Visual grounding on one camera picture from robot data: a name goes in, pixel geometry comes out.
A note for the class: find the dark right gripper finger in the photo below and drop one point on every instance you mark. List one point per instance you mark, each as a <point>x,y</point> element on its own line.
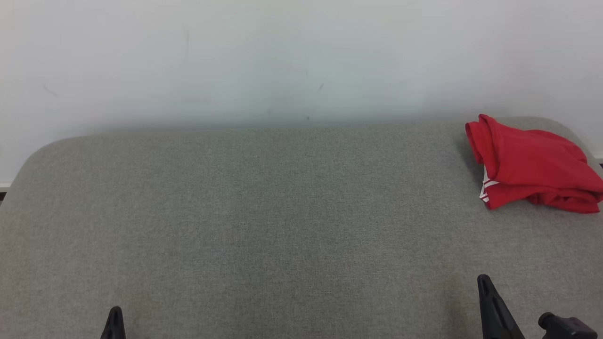
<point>509,325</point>
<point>490,315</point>

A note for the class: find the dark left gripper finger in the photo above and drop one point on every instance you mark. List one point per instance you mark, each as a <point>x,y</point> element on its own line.
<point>119,327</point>
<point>108,327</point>

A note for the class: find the red basketball jersey number 23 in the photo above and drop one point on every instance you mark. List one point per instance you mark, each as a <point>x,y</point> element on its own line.
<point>532,155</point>

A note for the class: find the grey fabric sofa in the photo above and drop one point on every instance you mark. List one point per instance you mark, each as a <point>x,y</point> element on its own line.
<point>282,226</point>

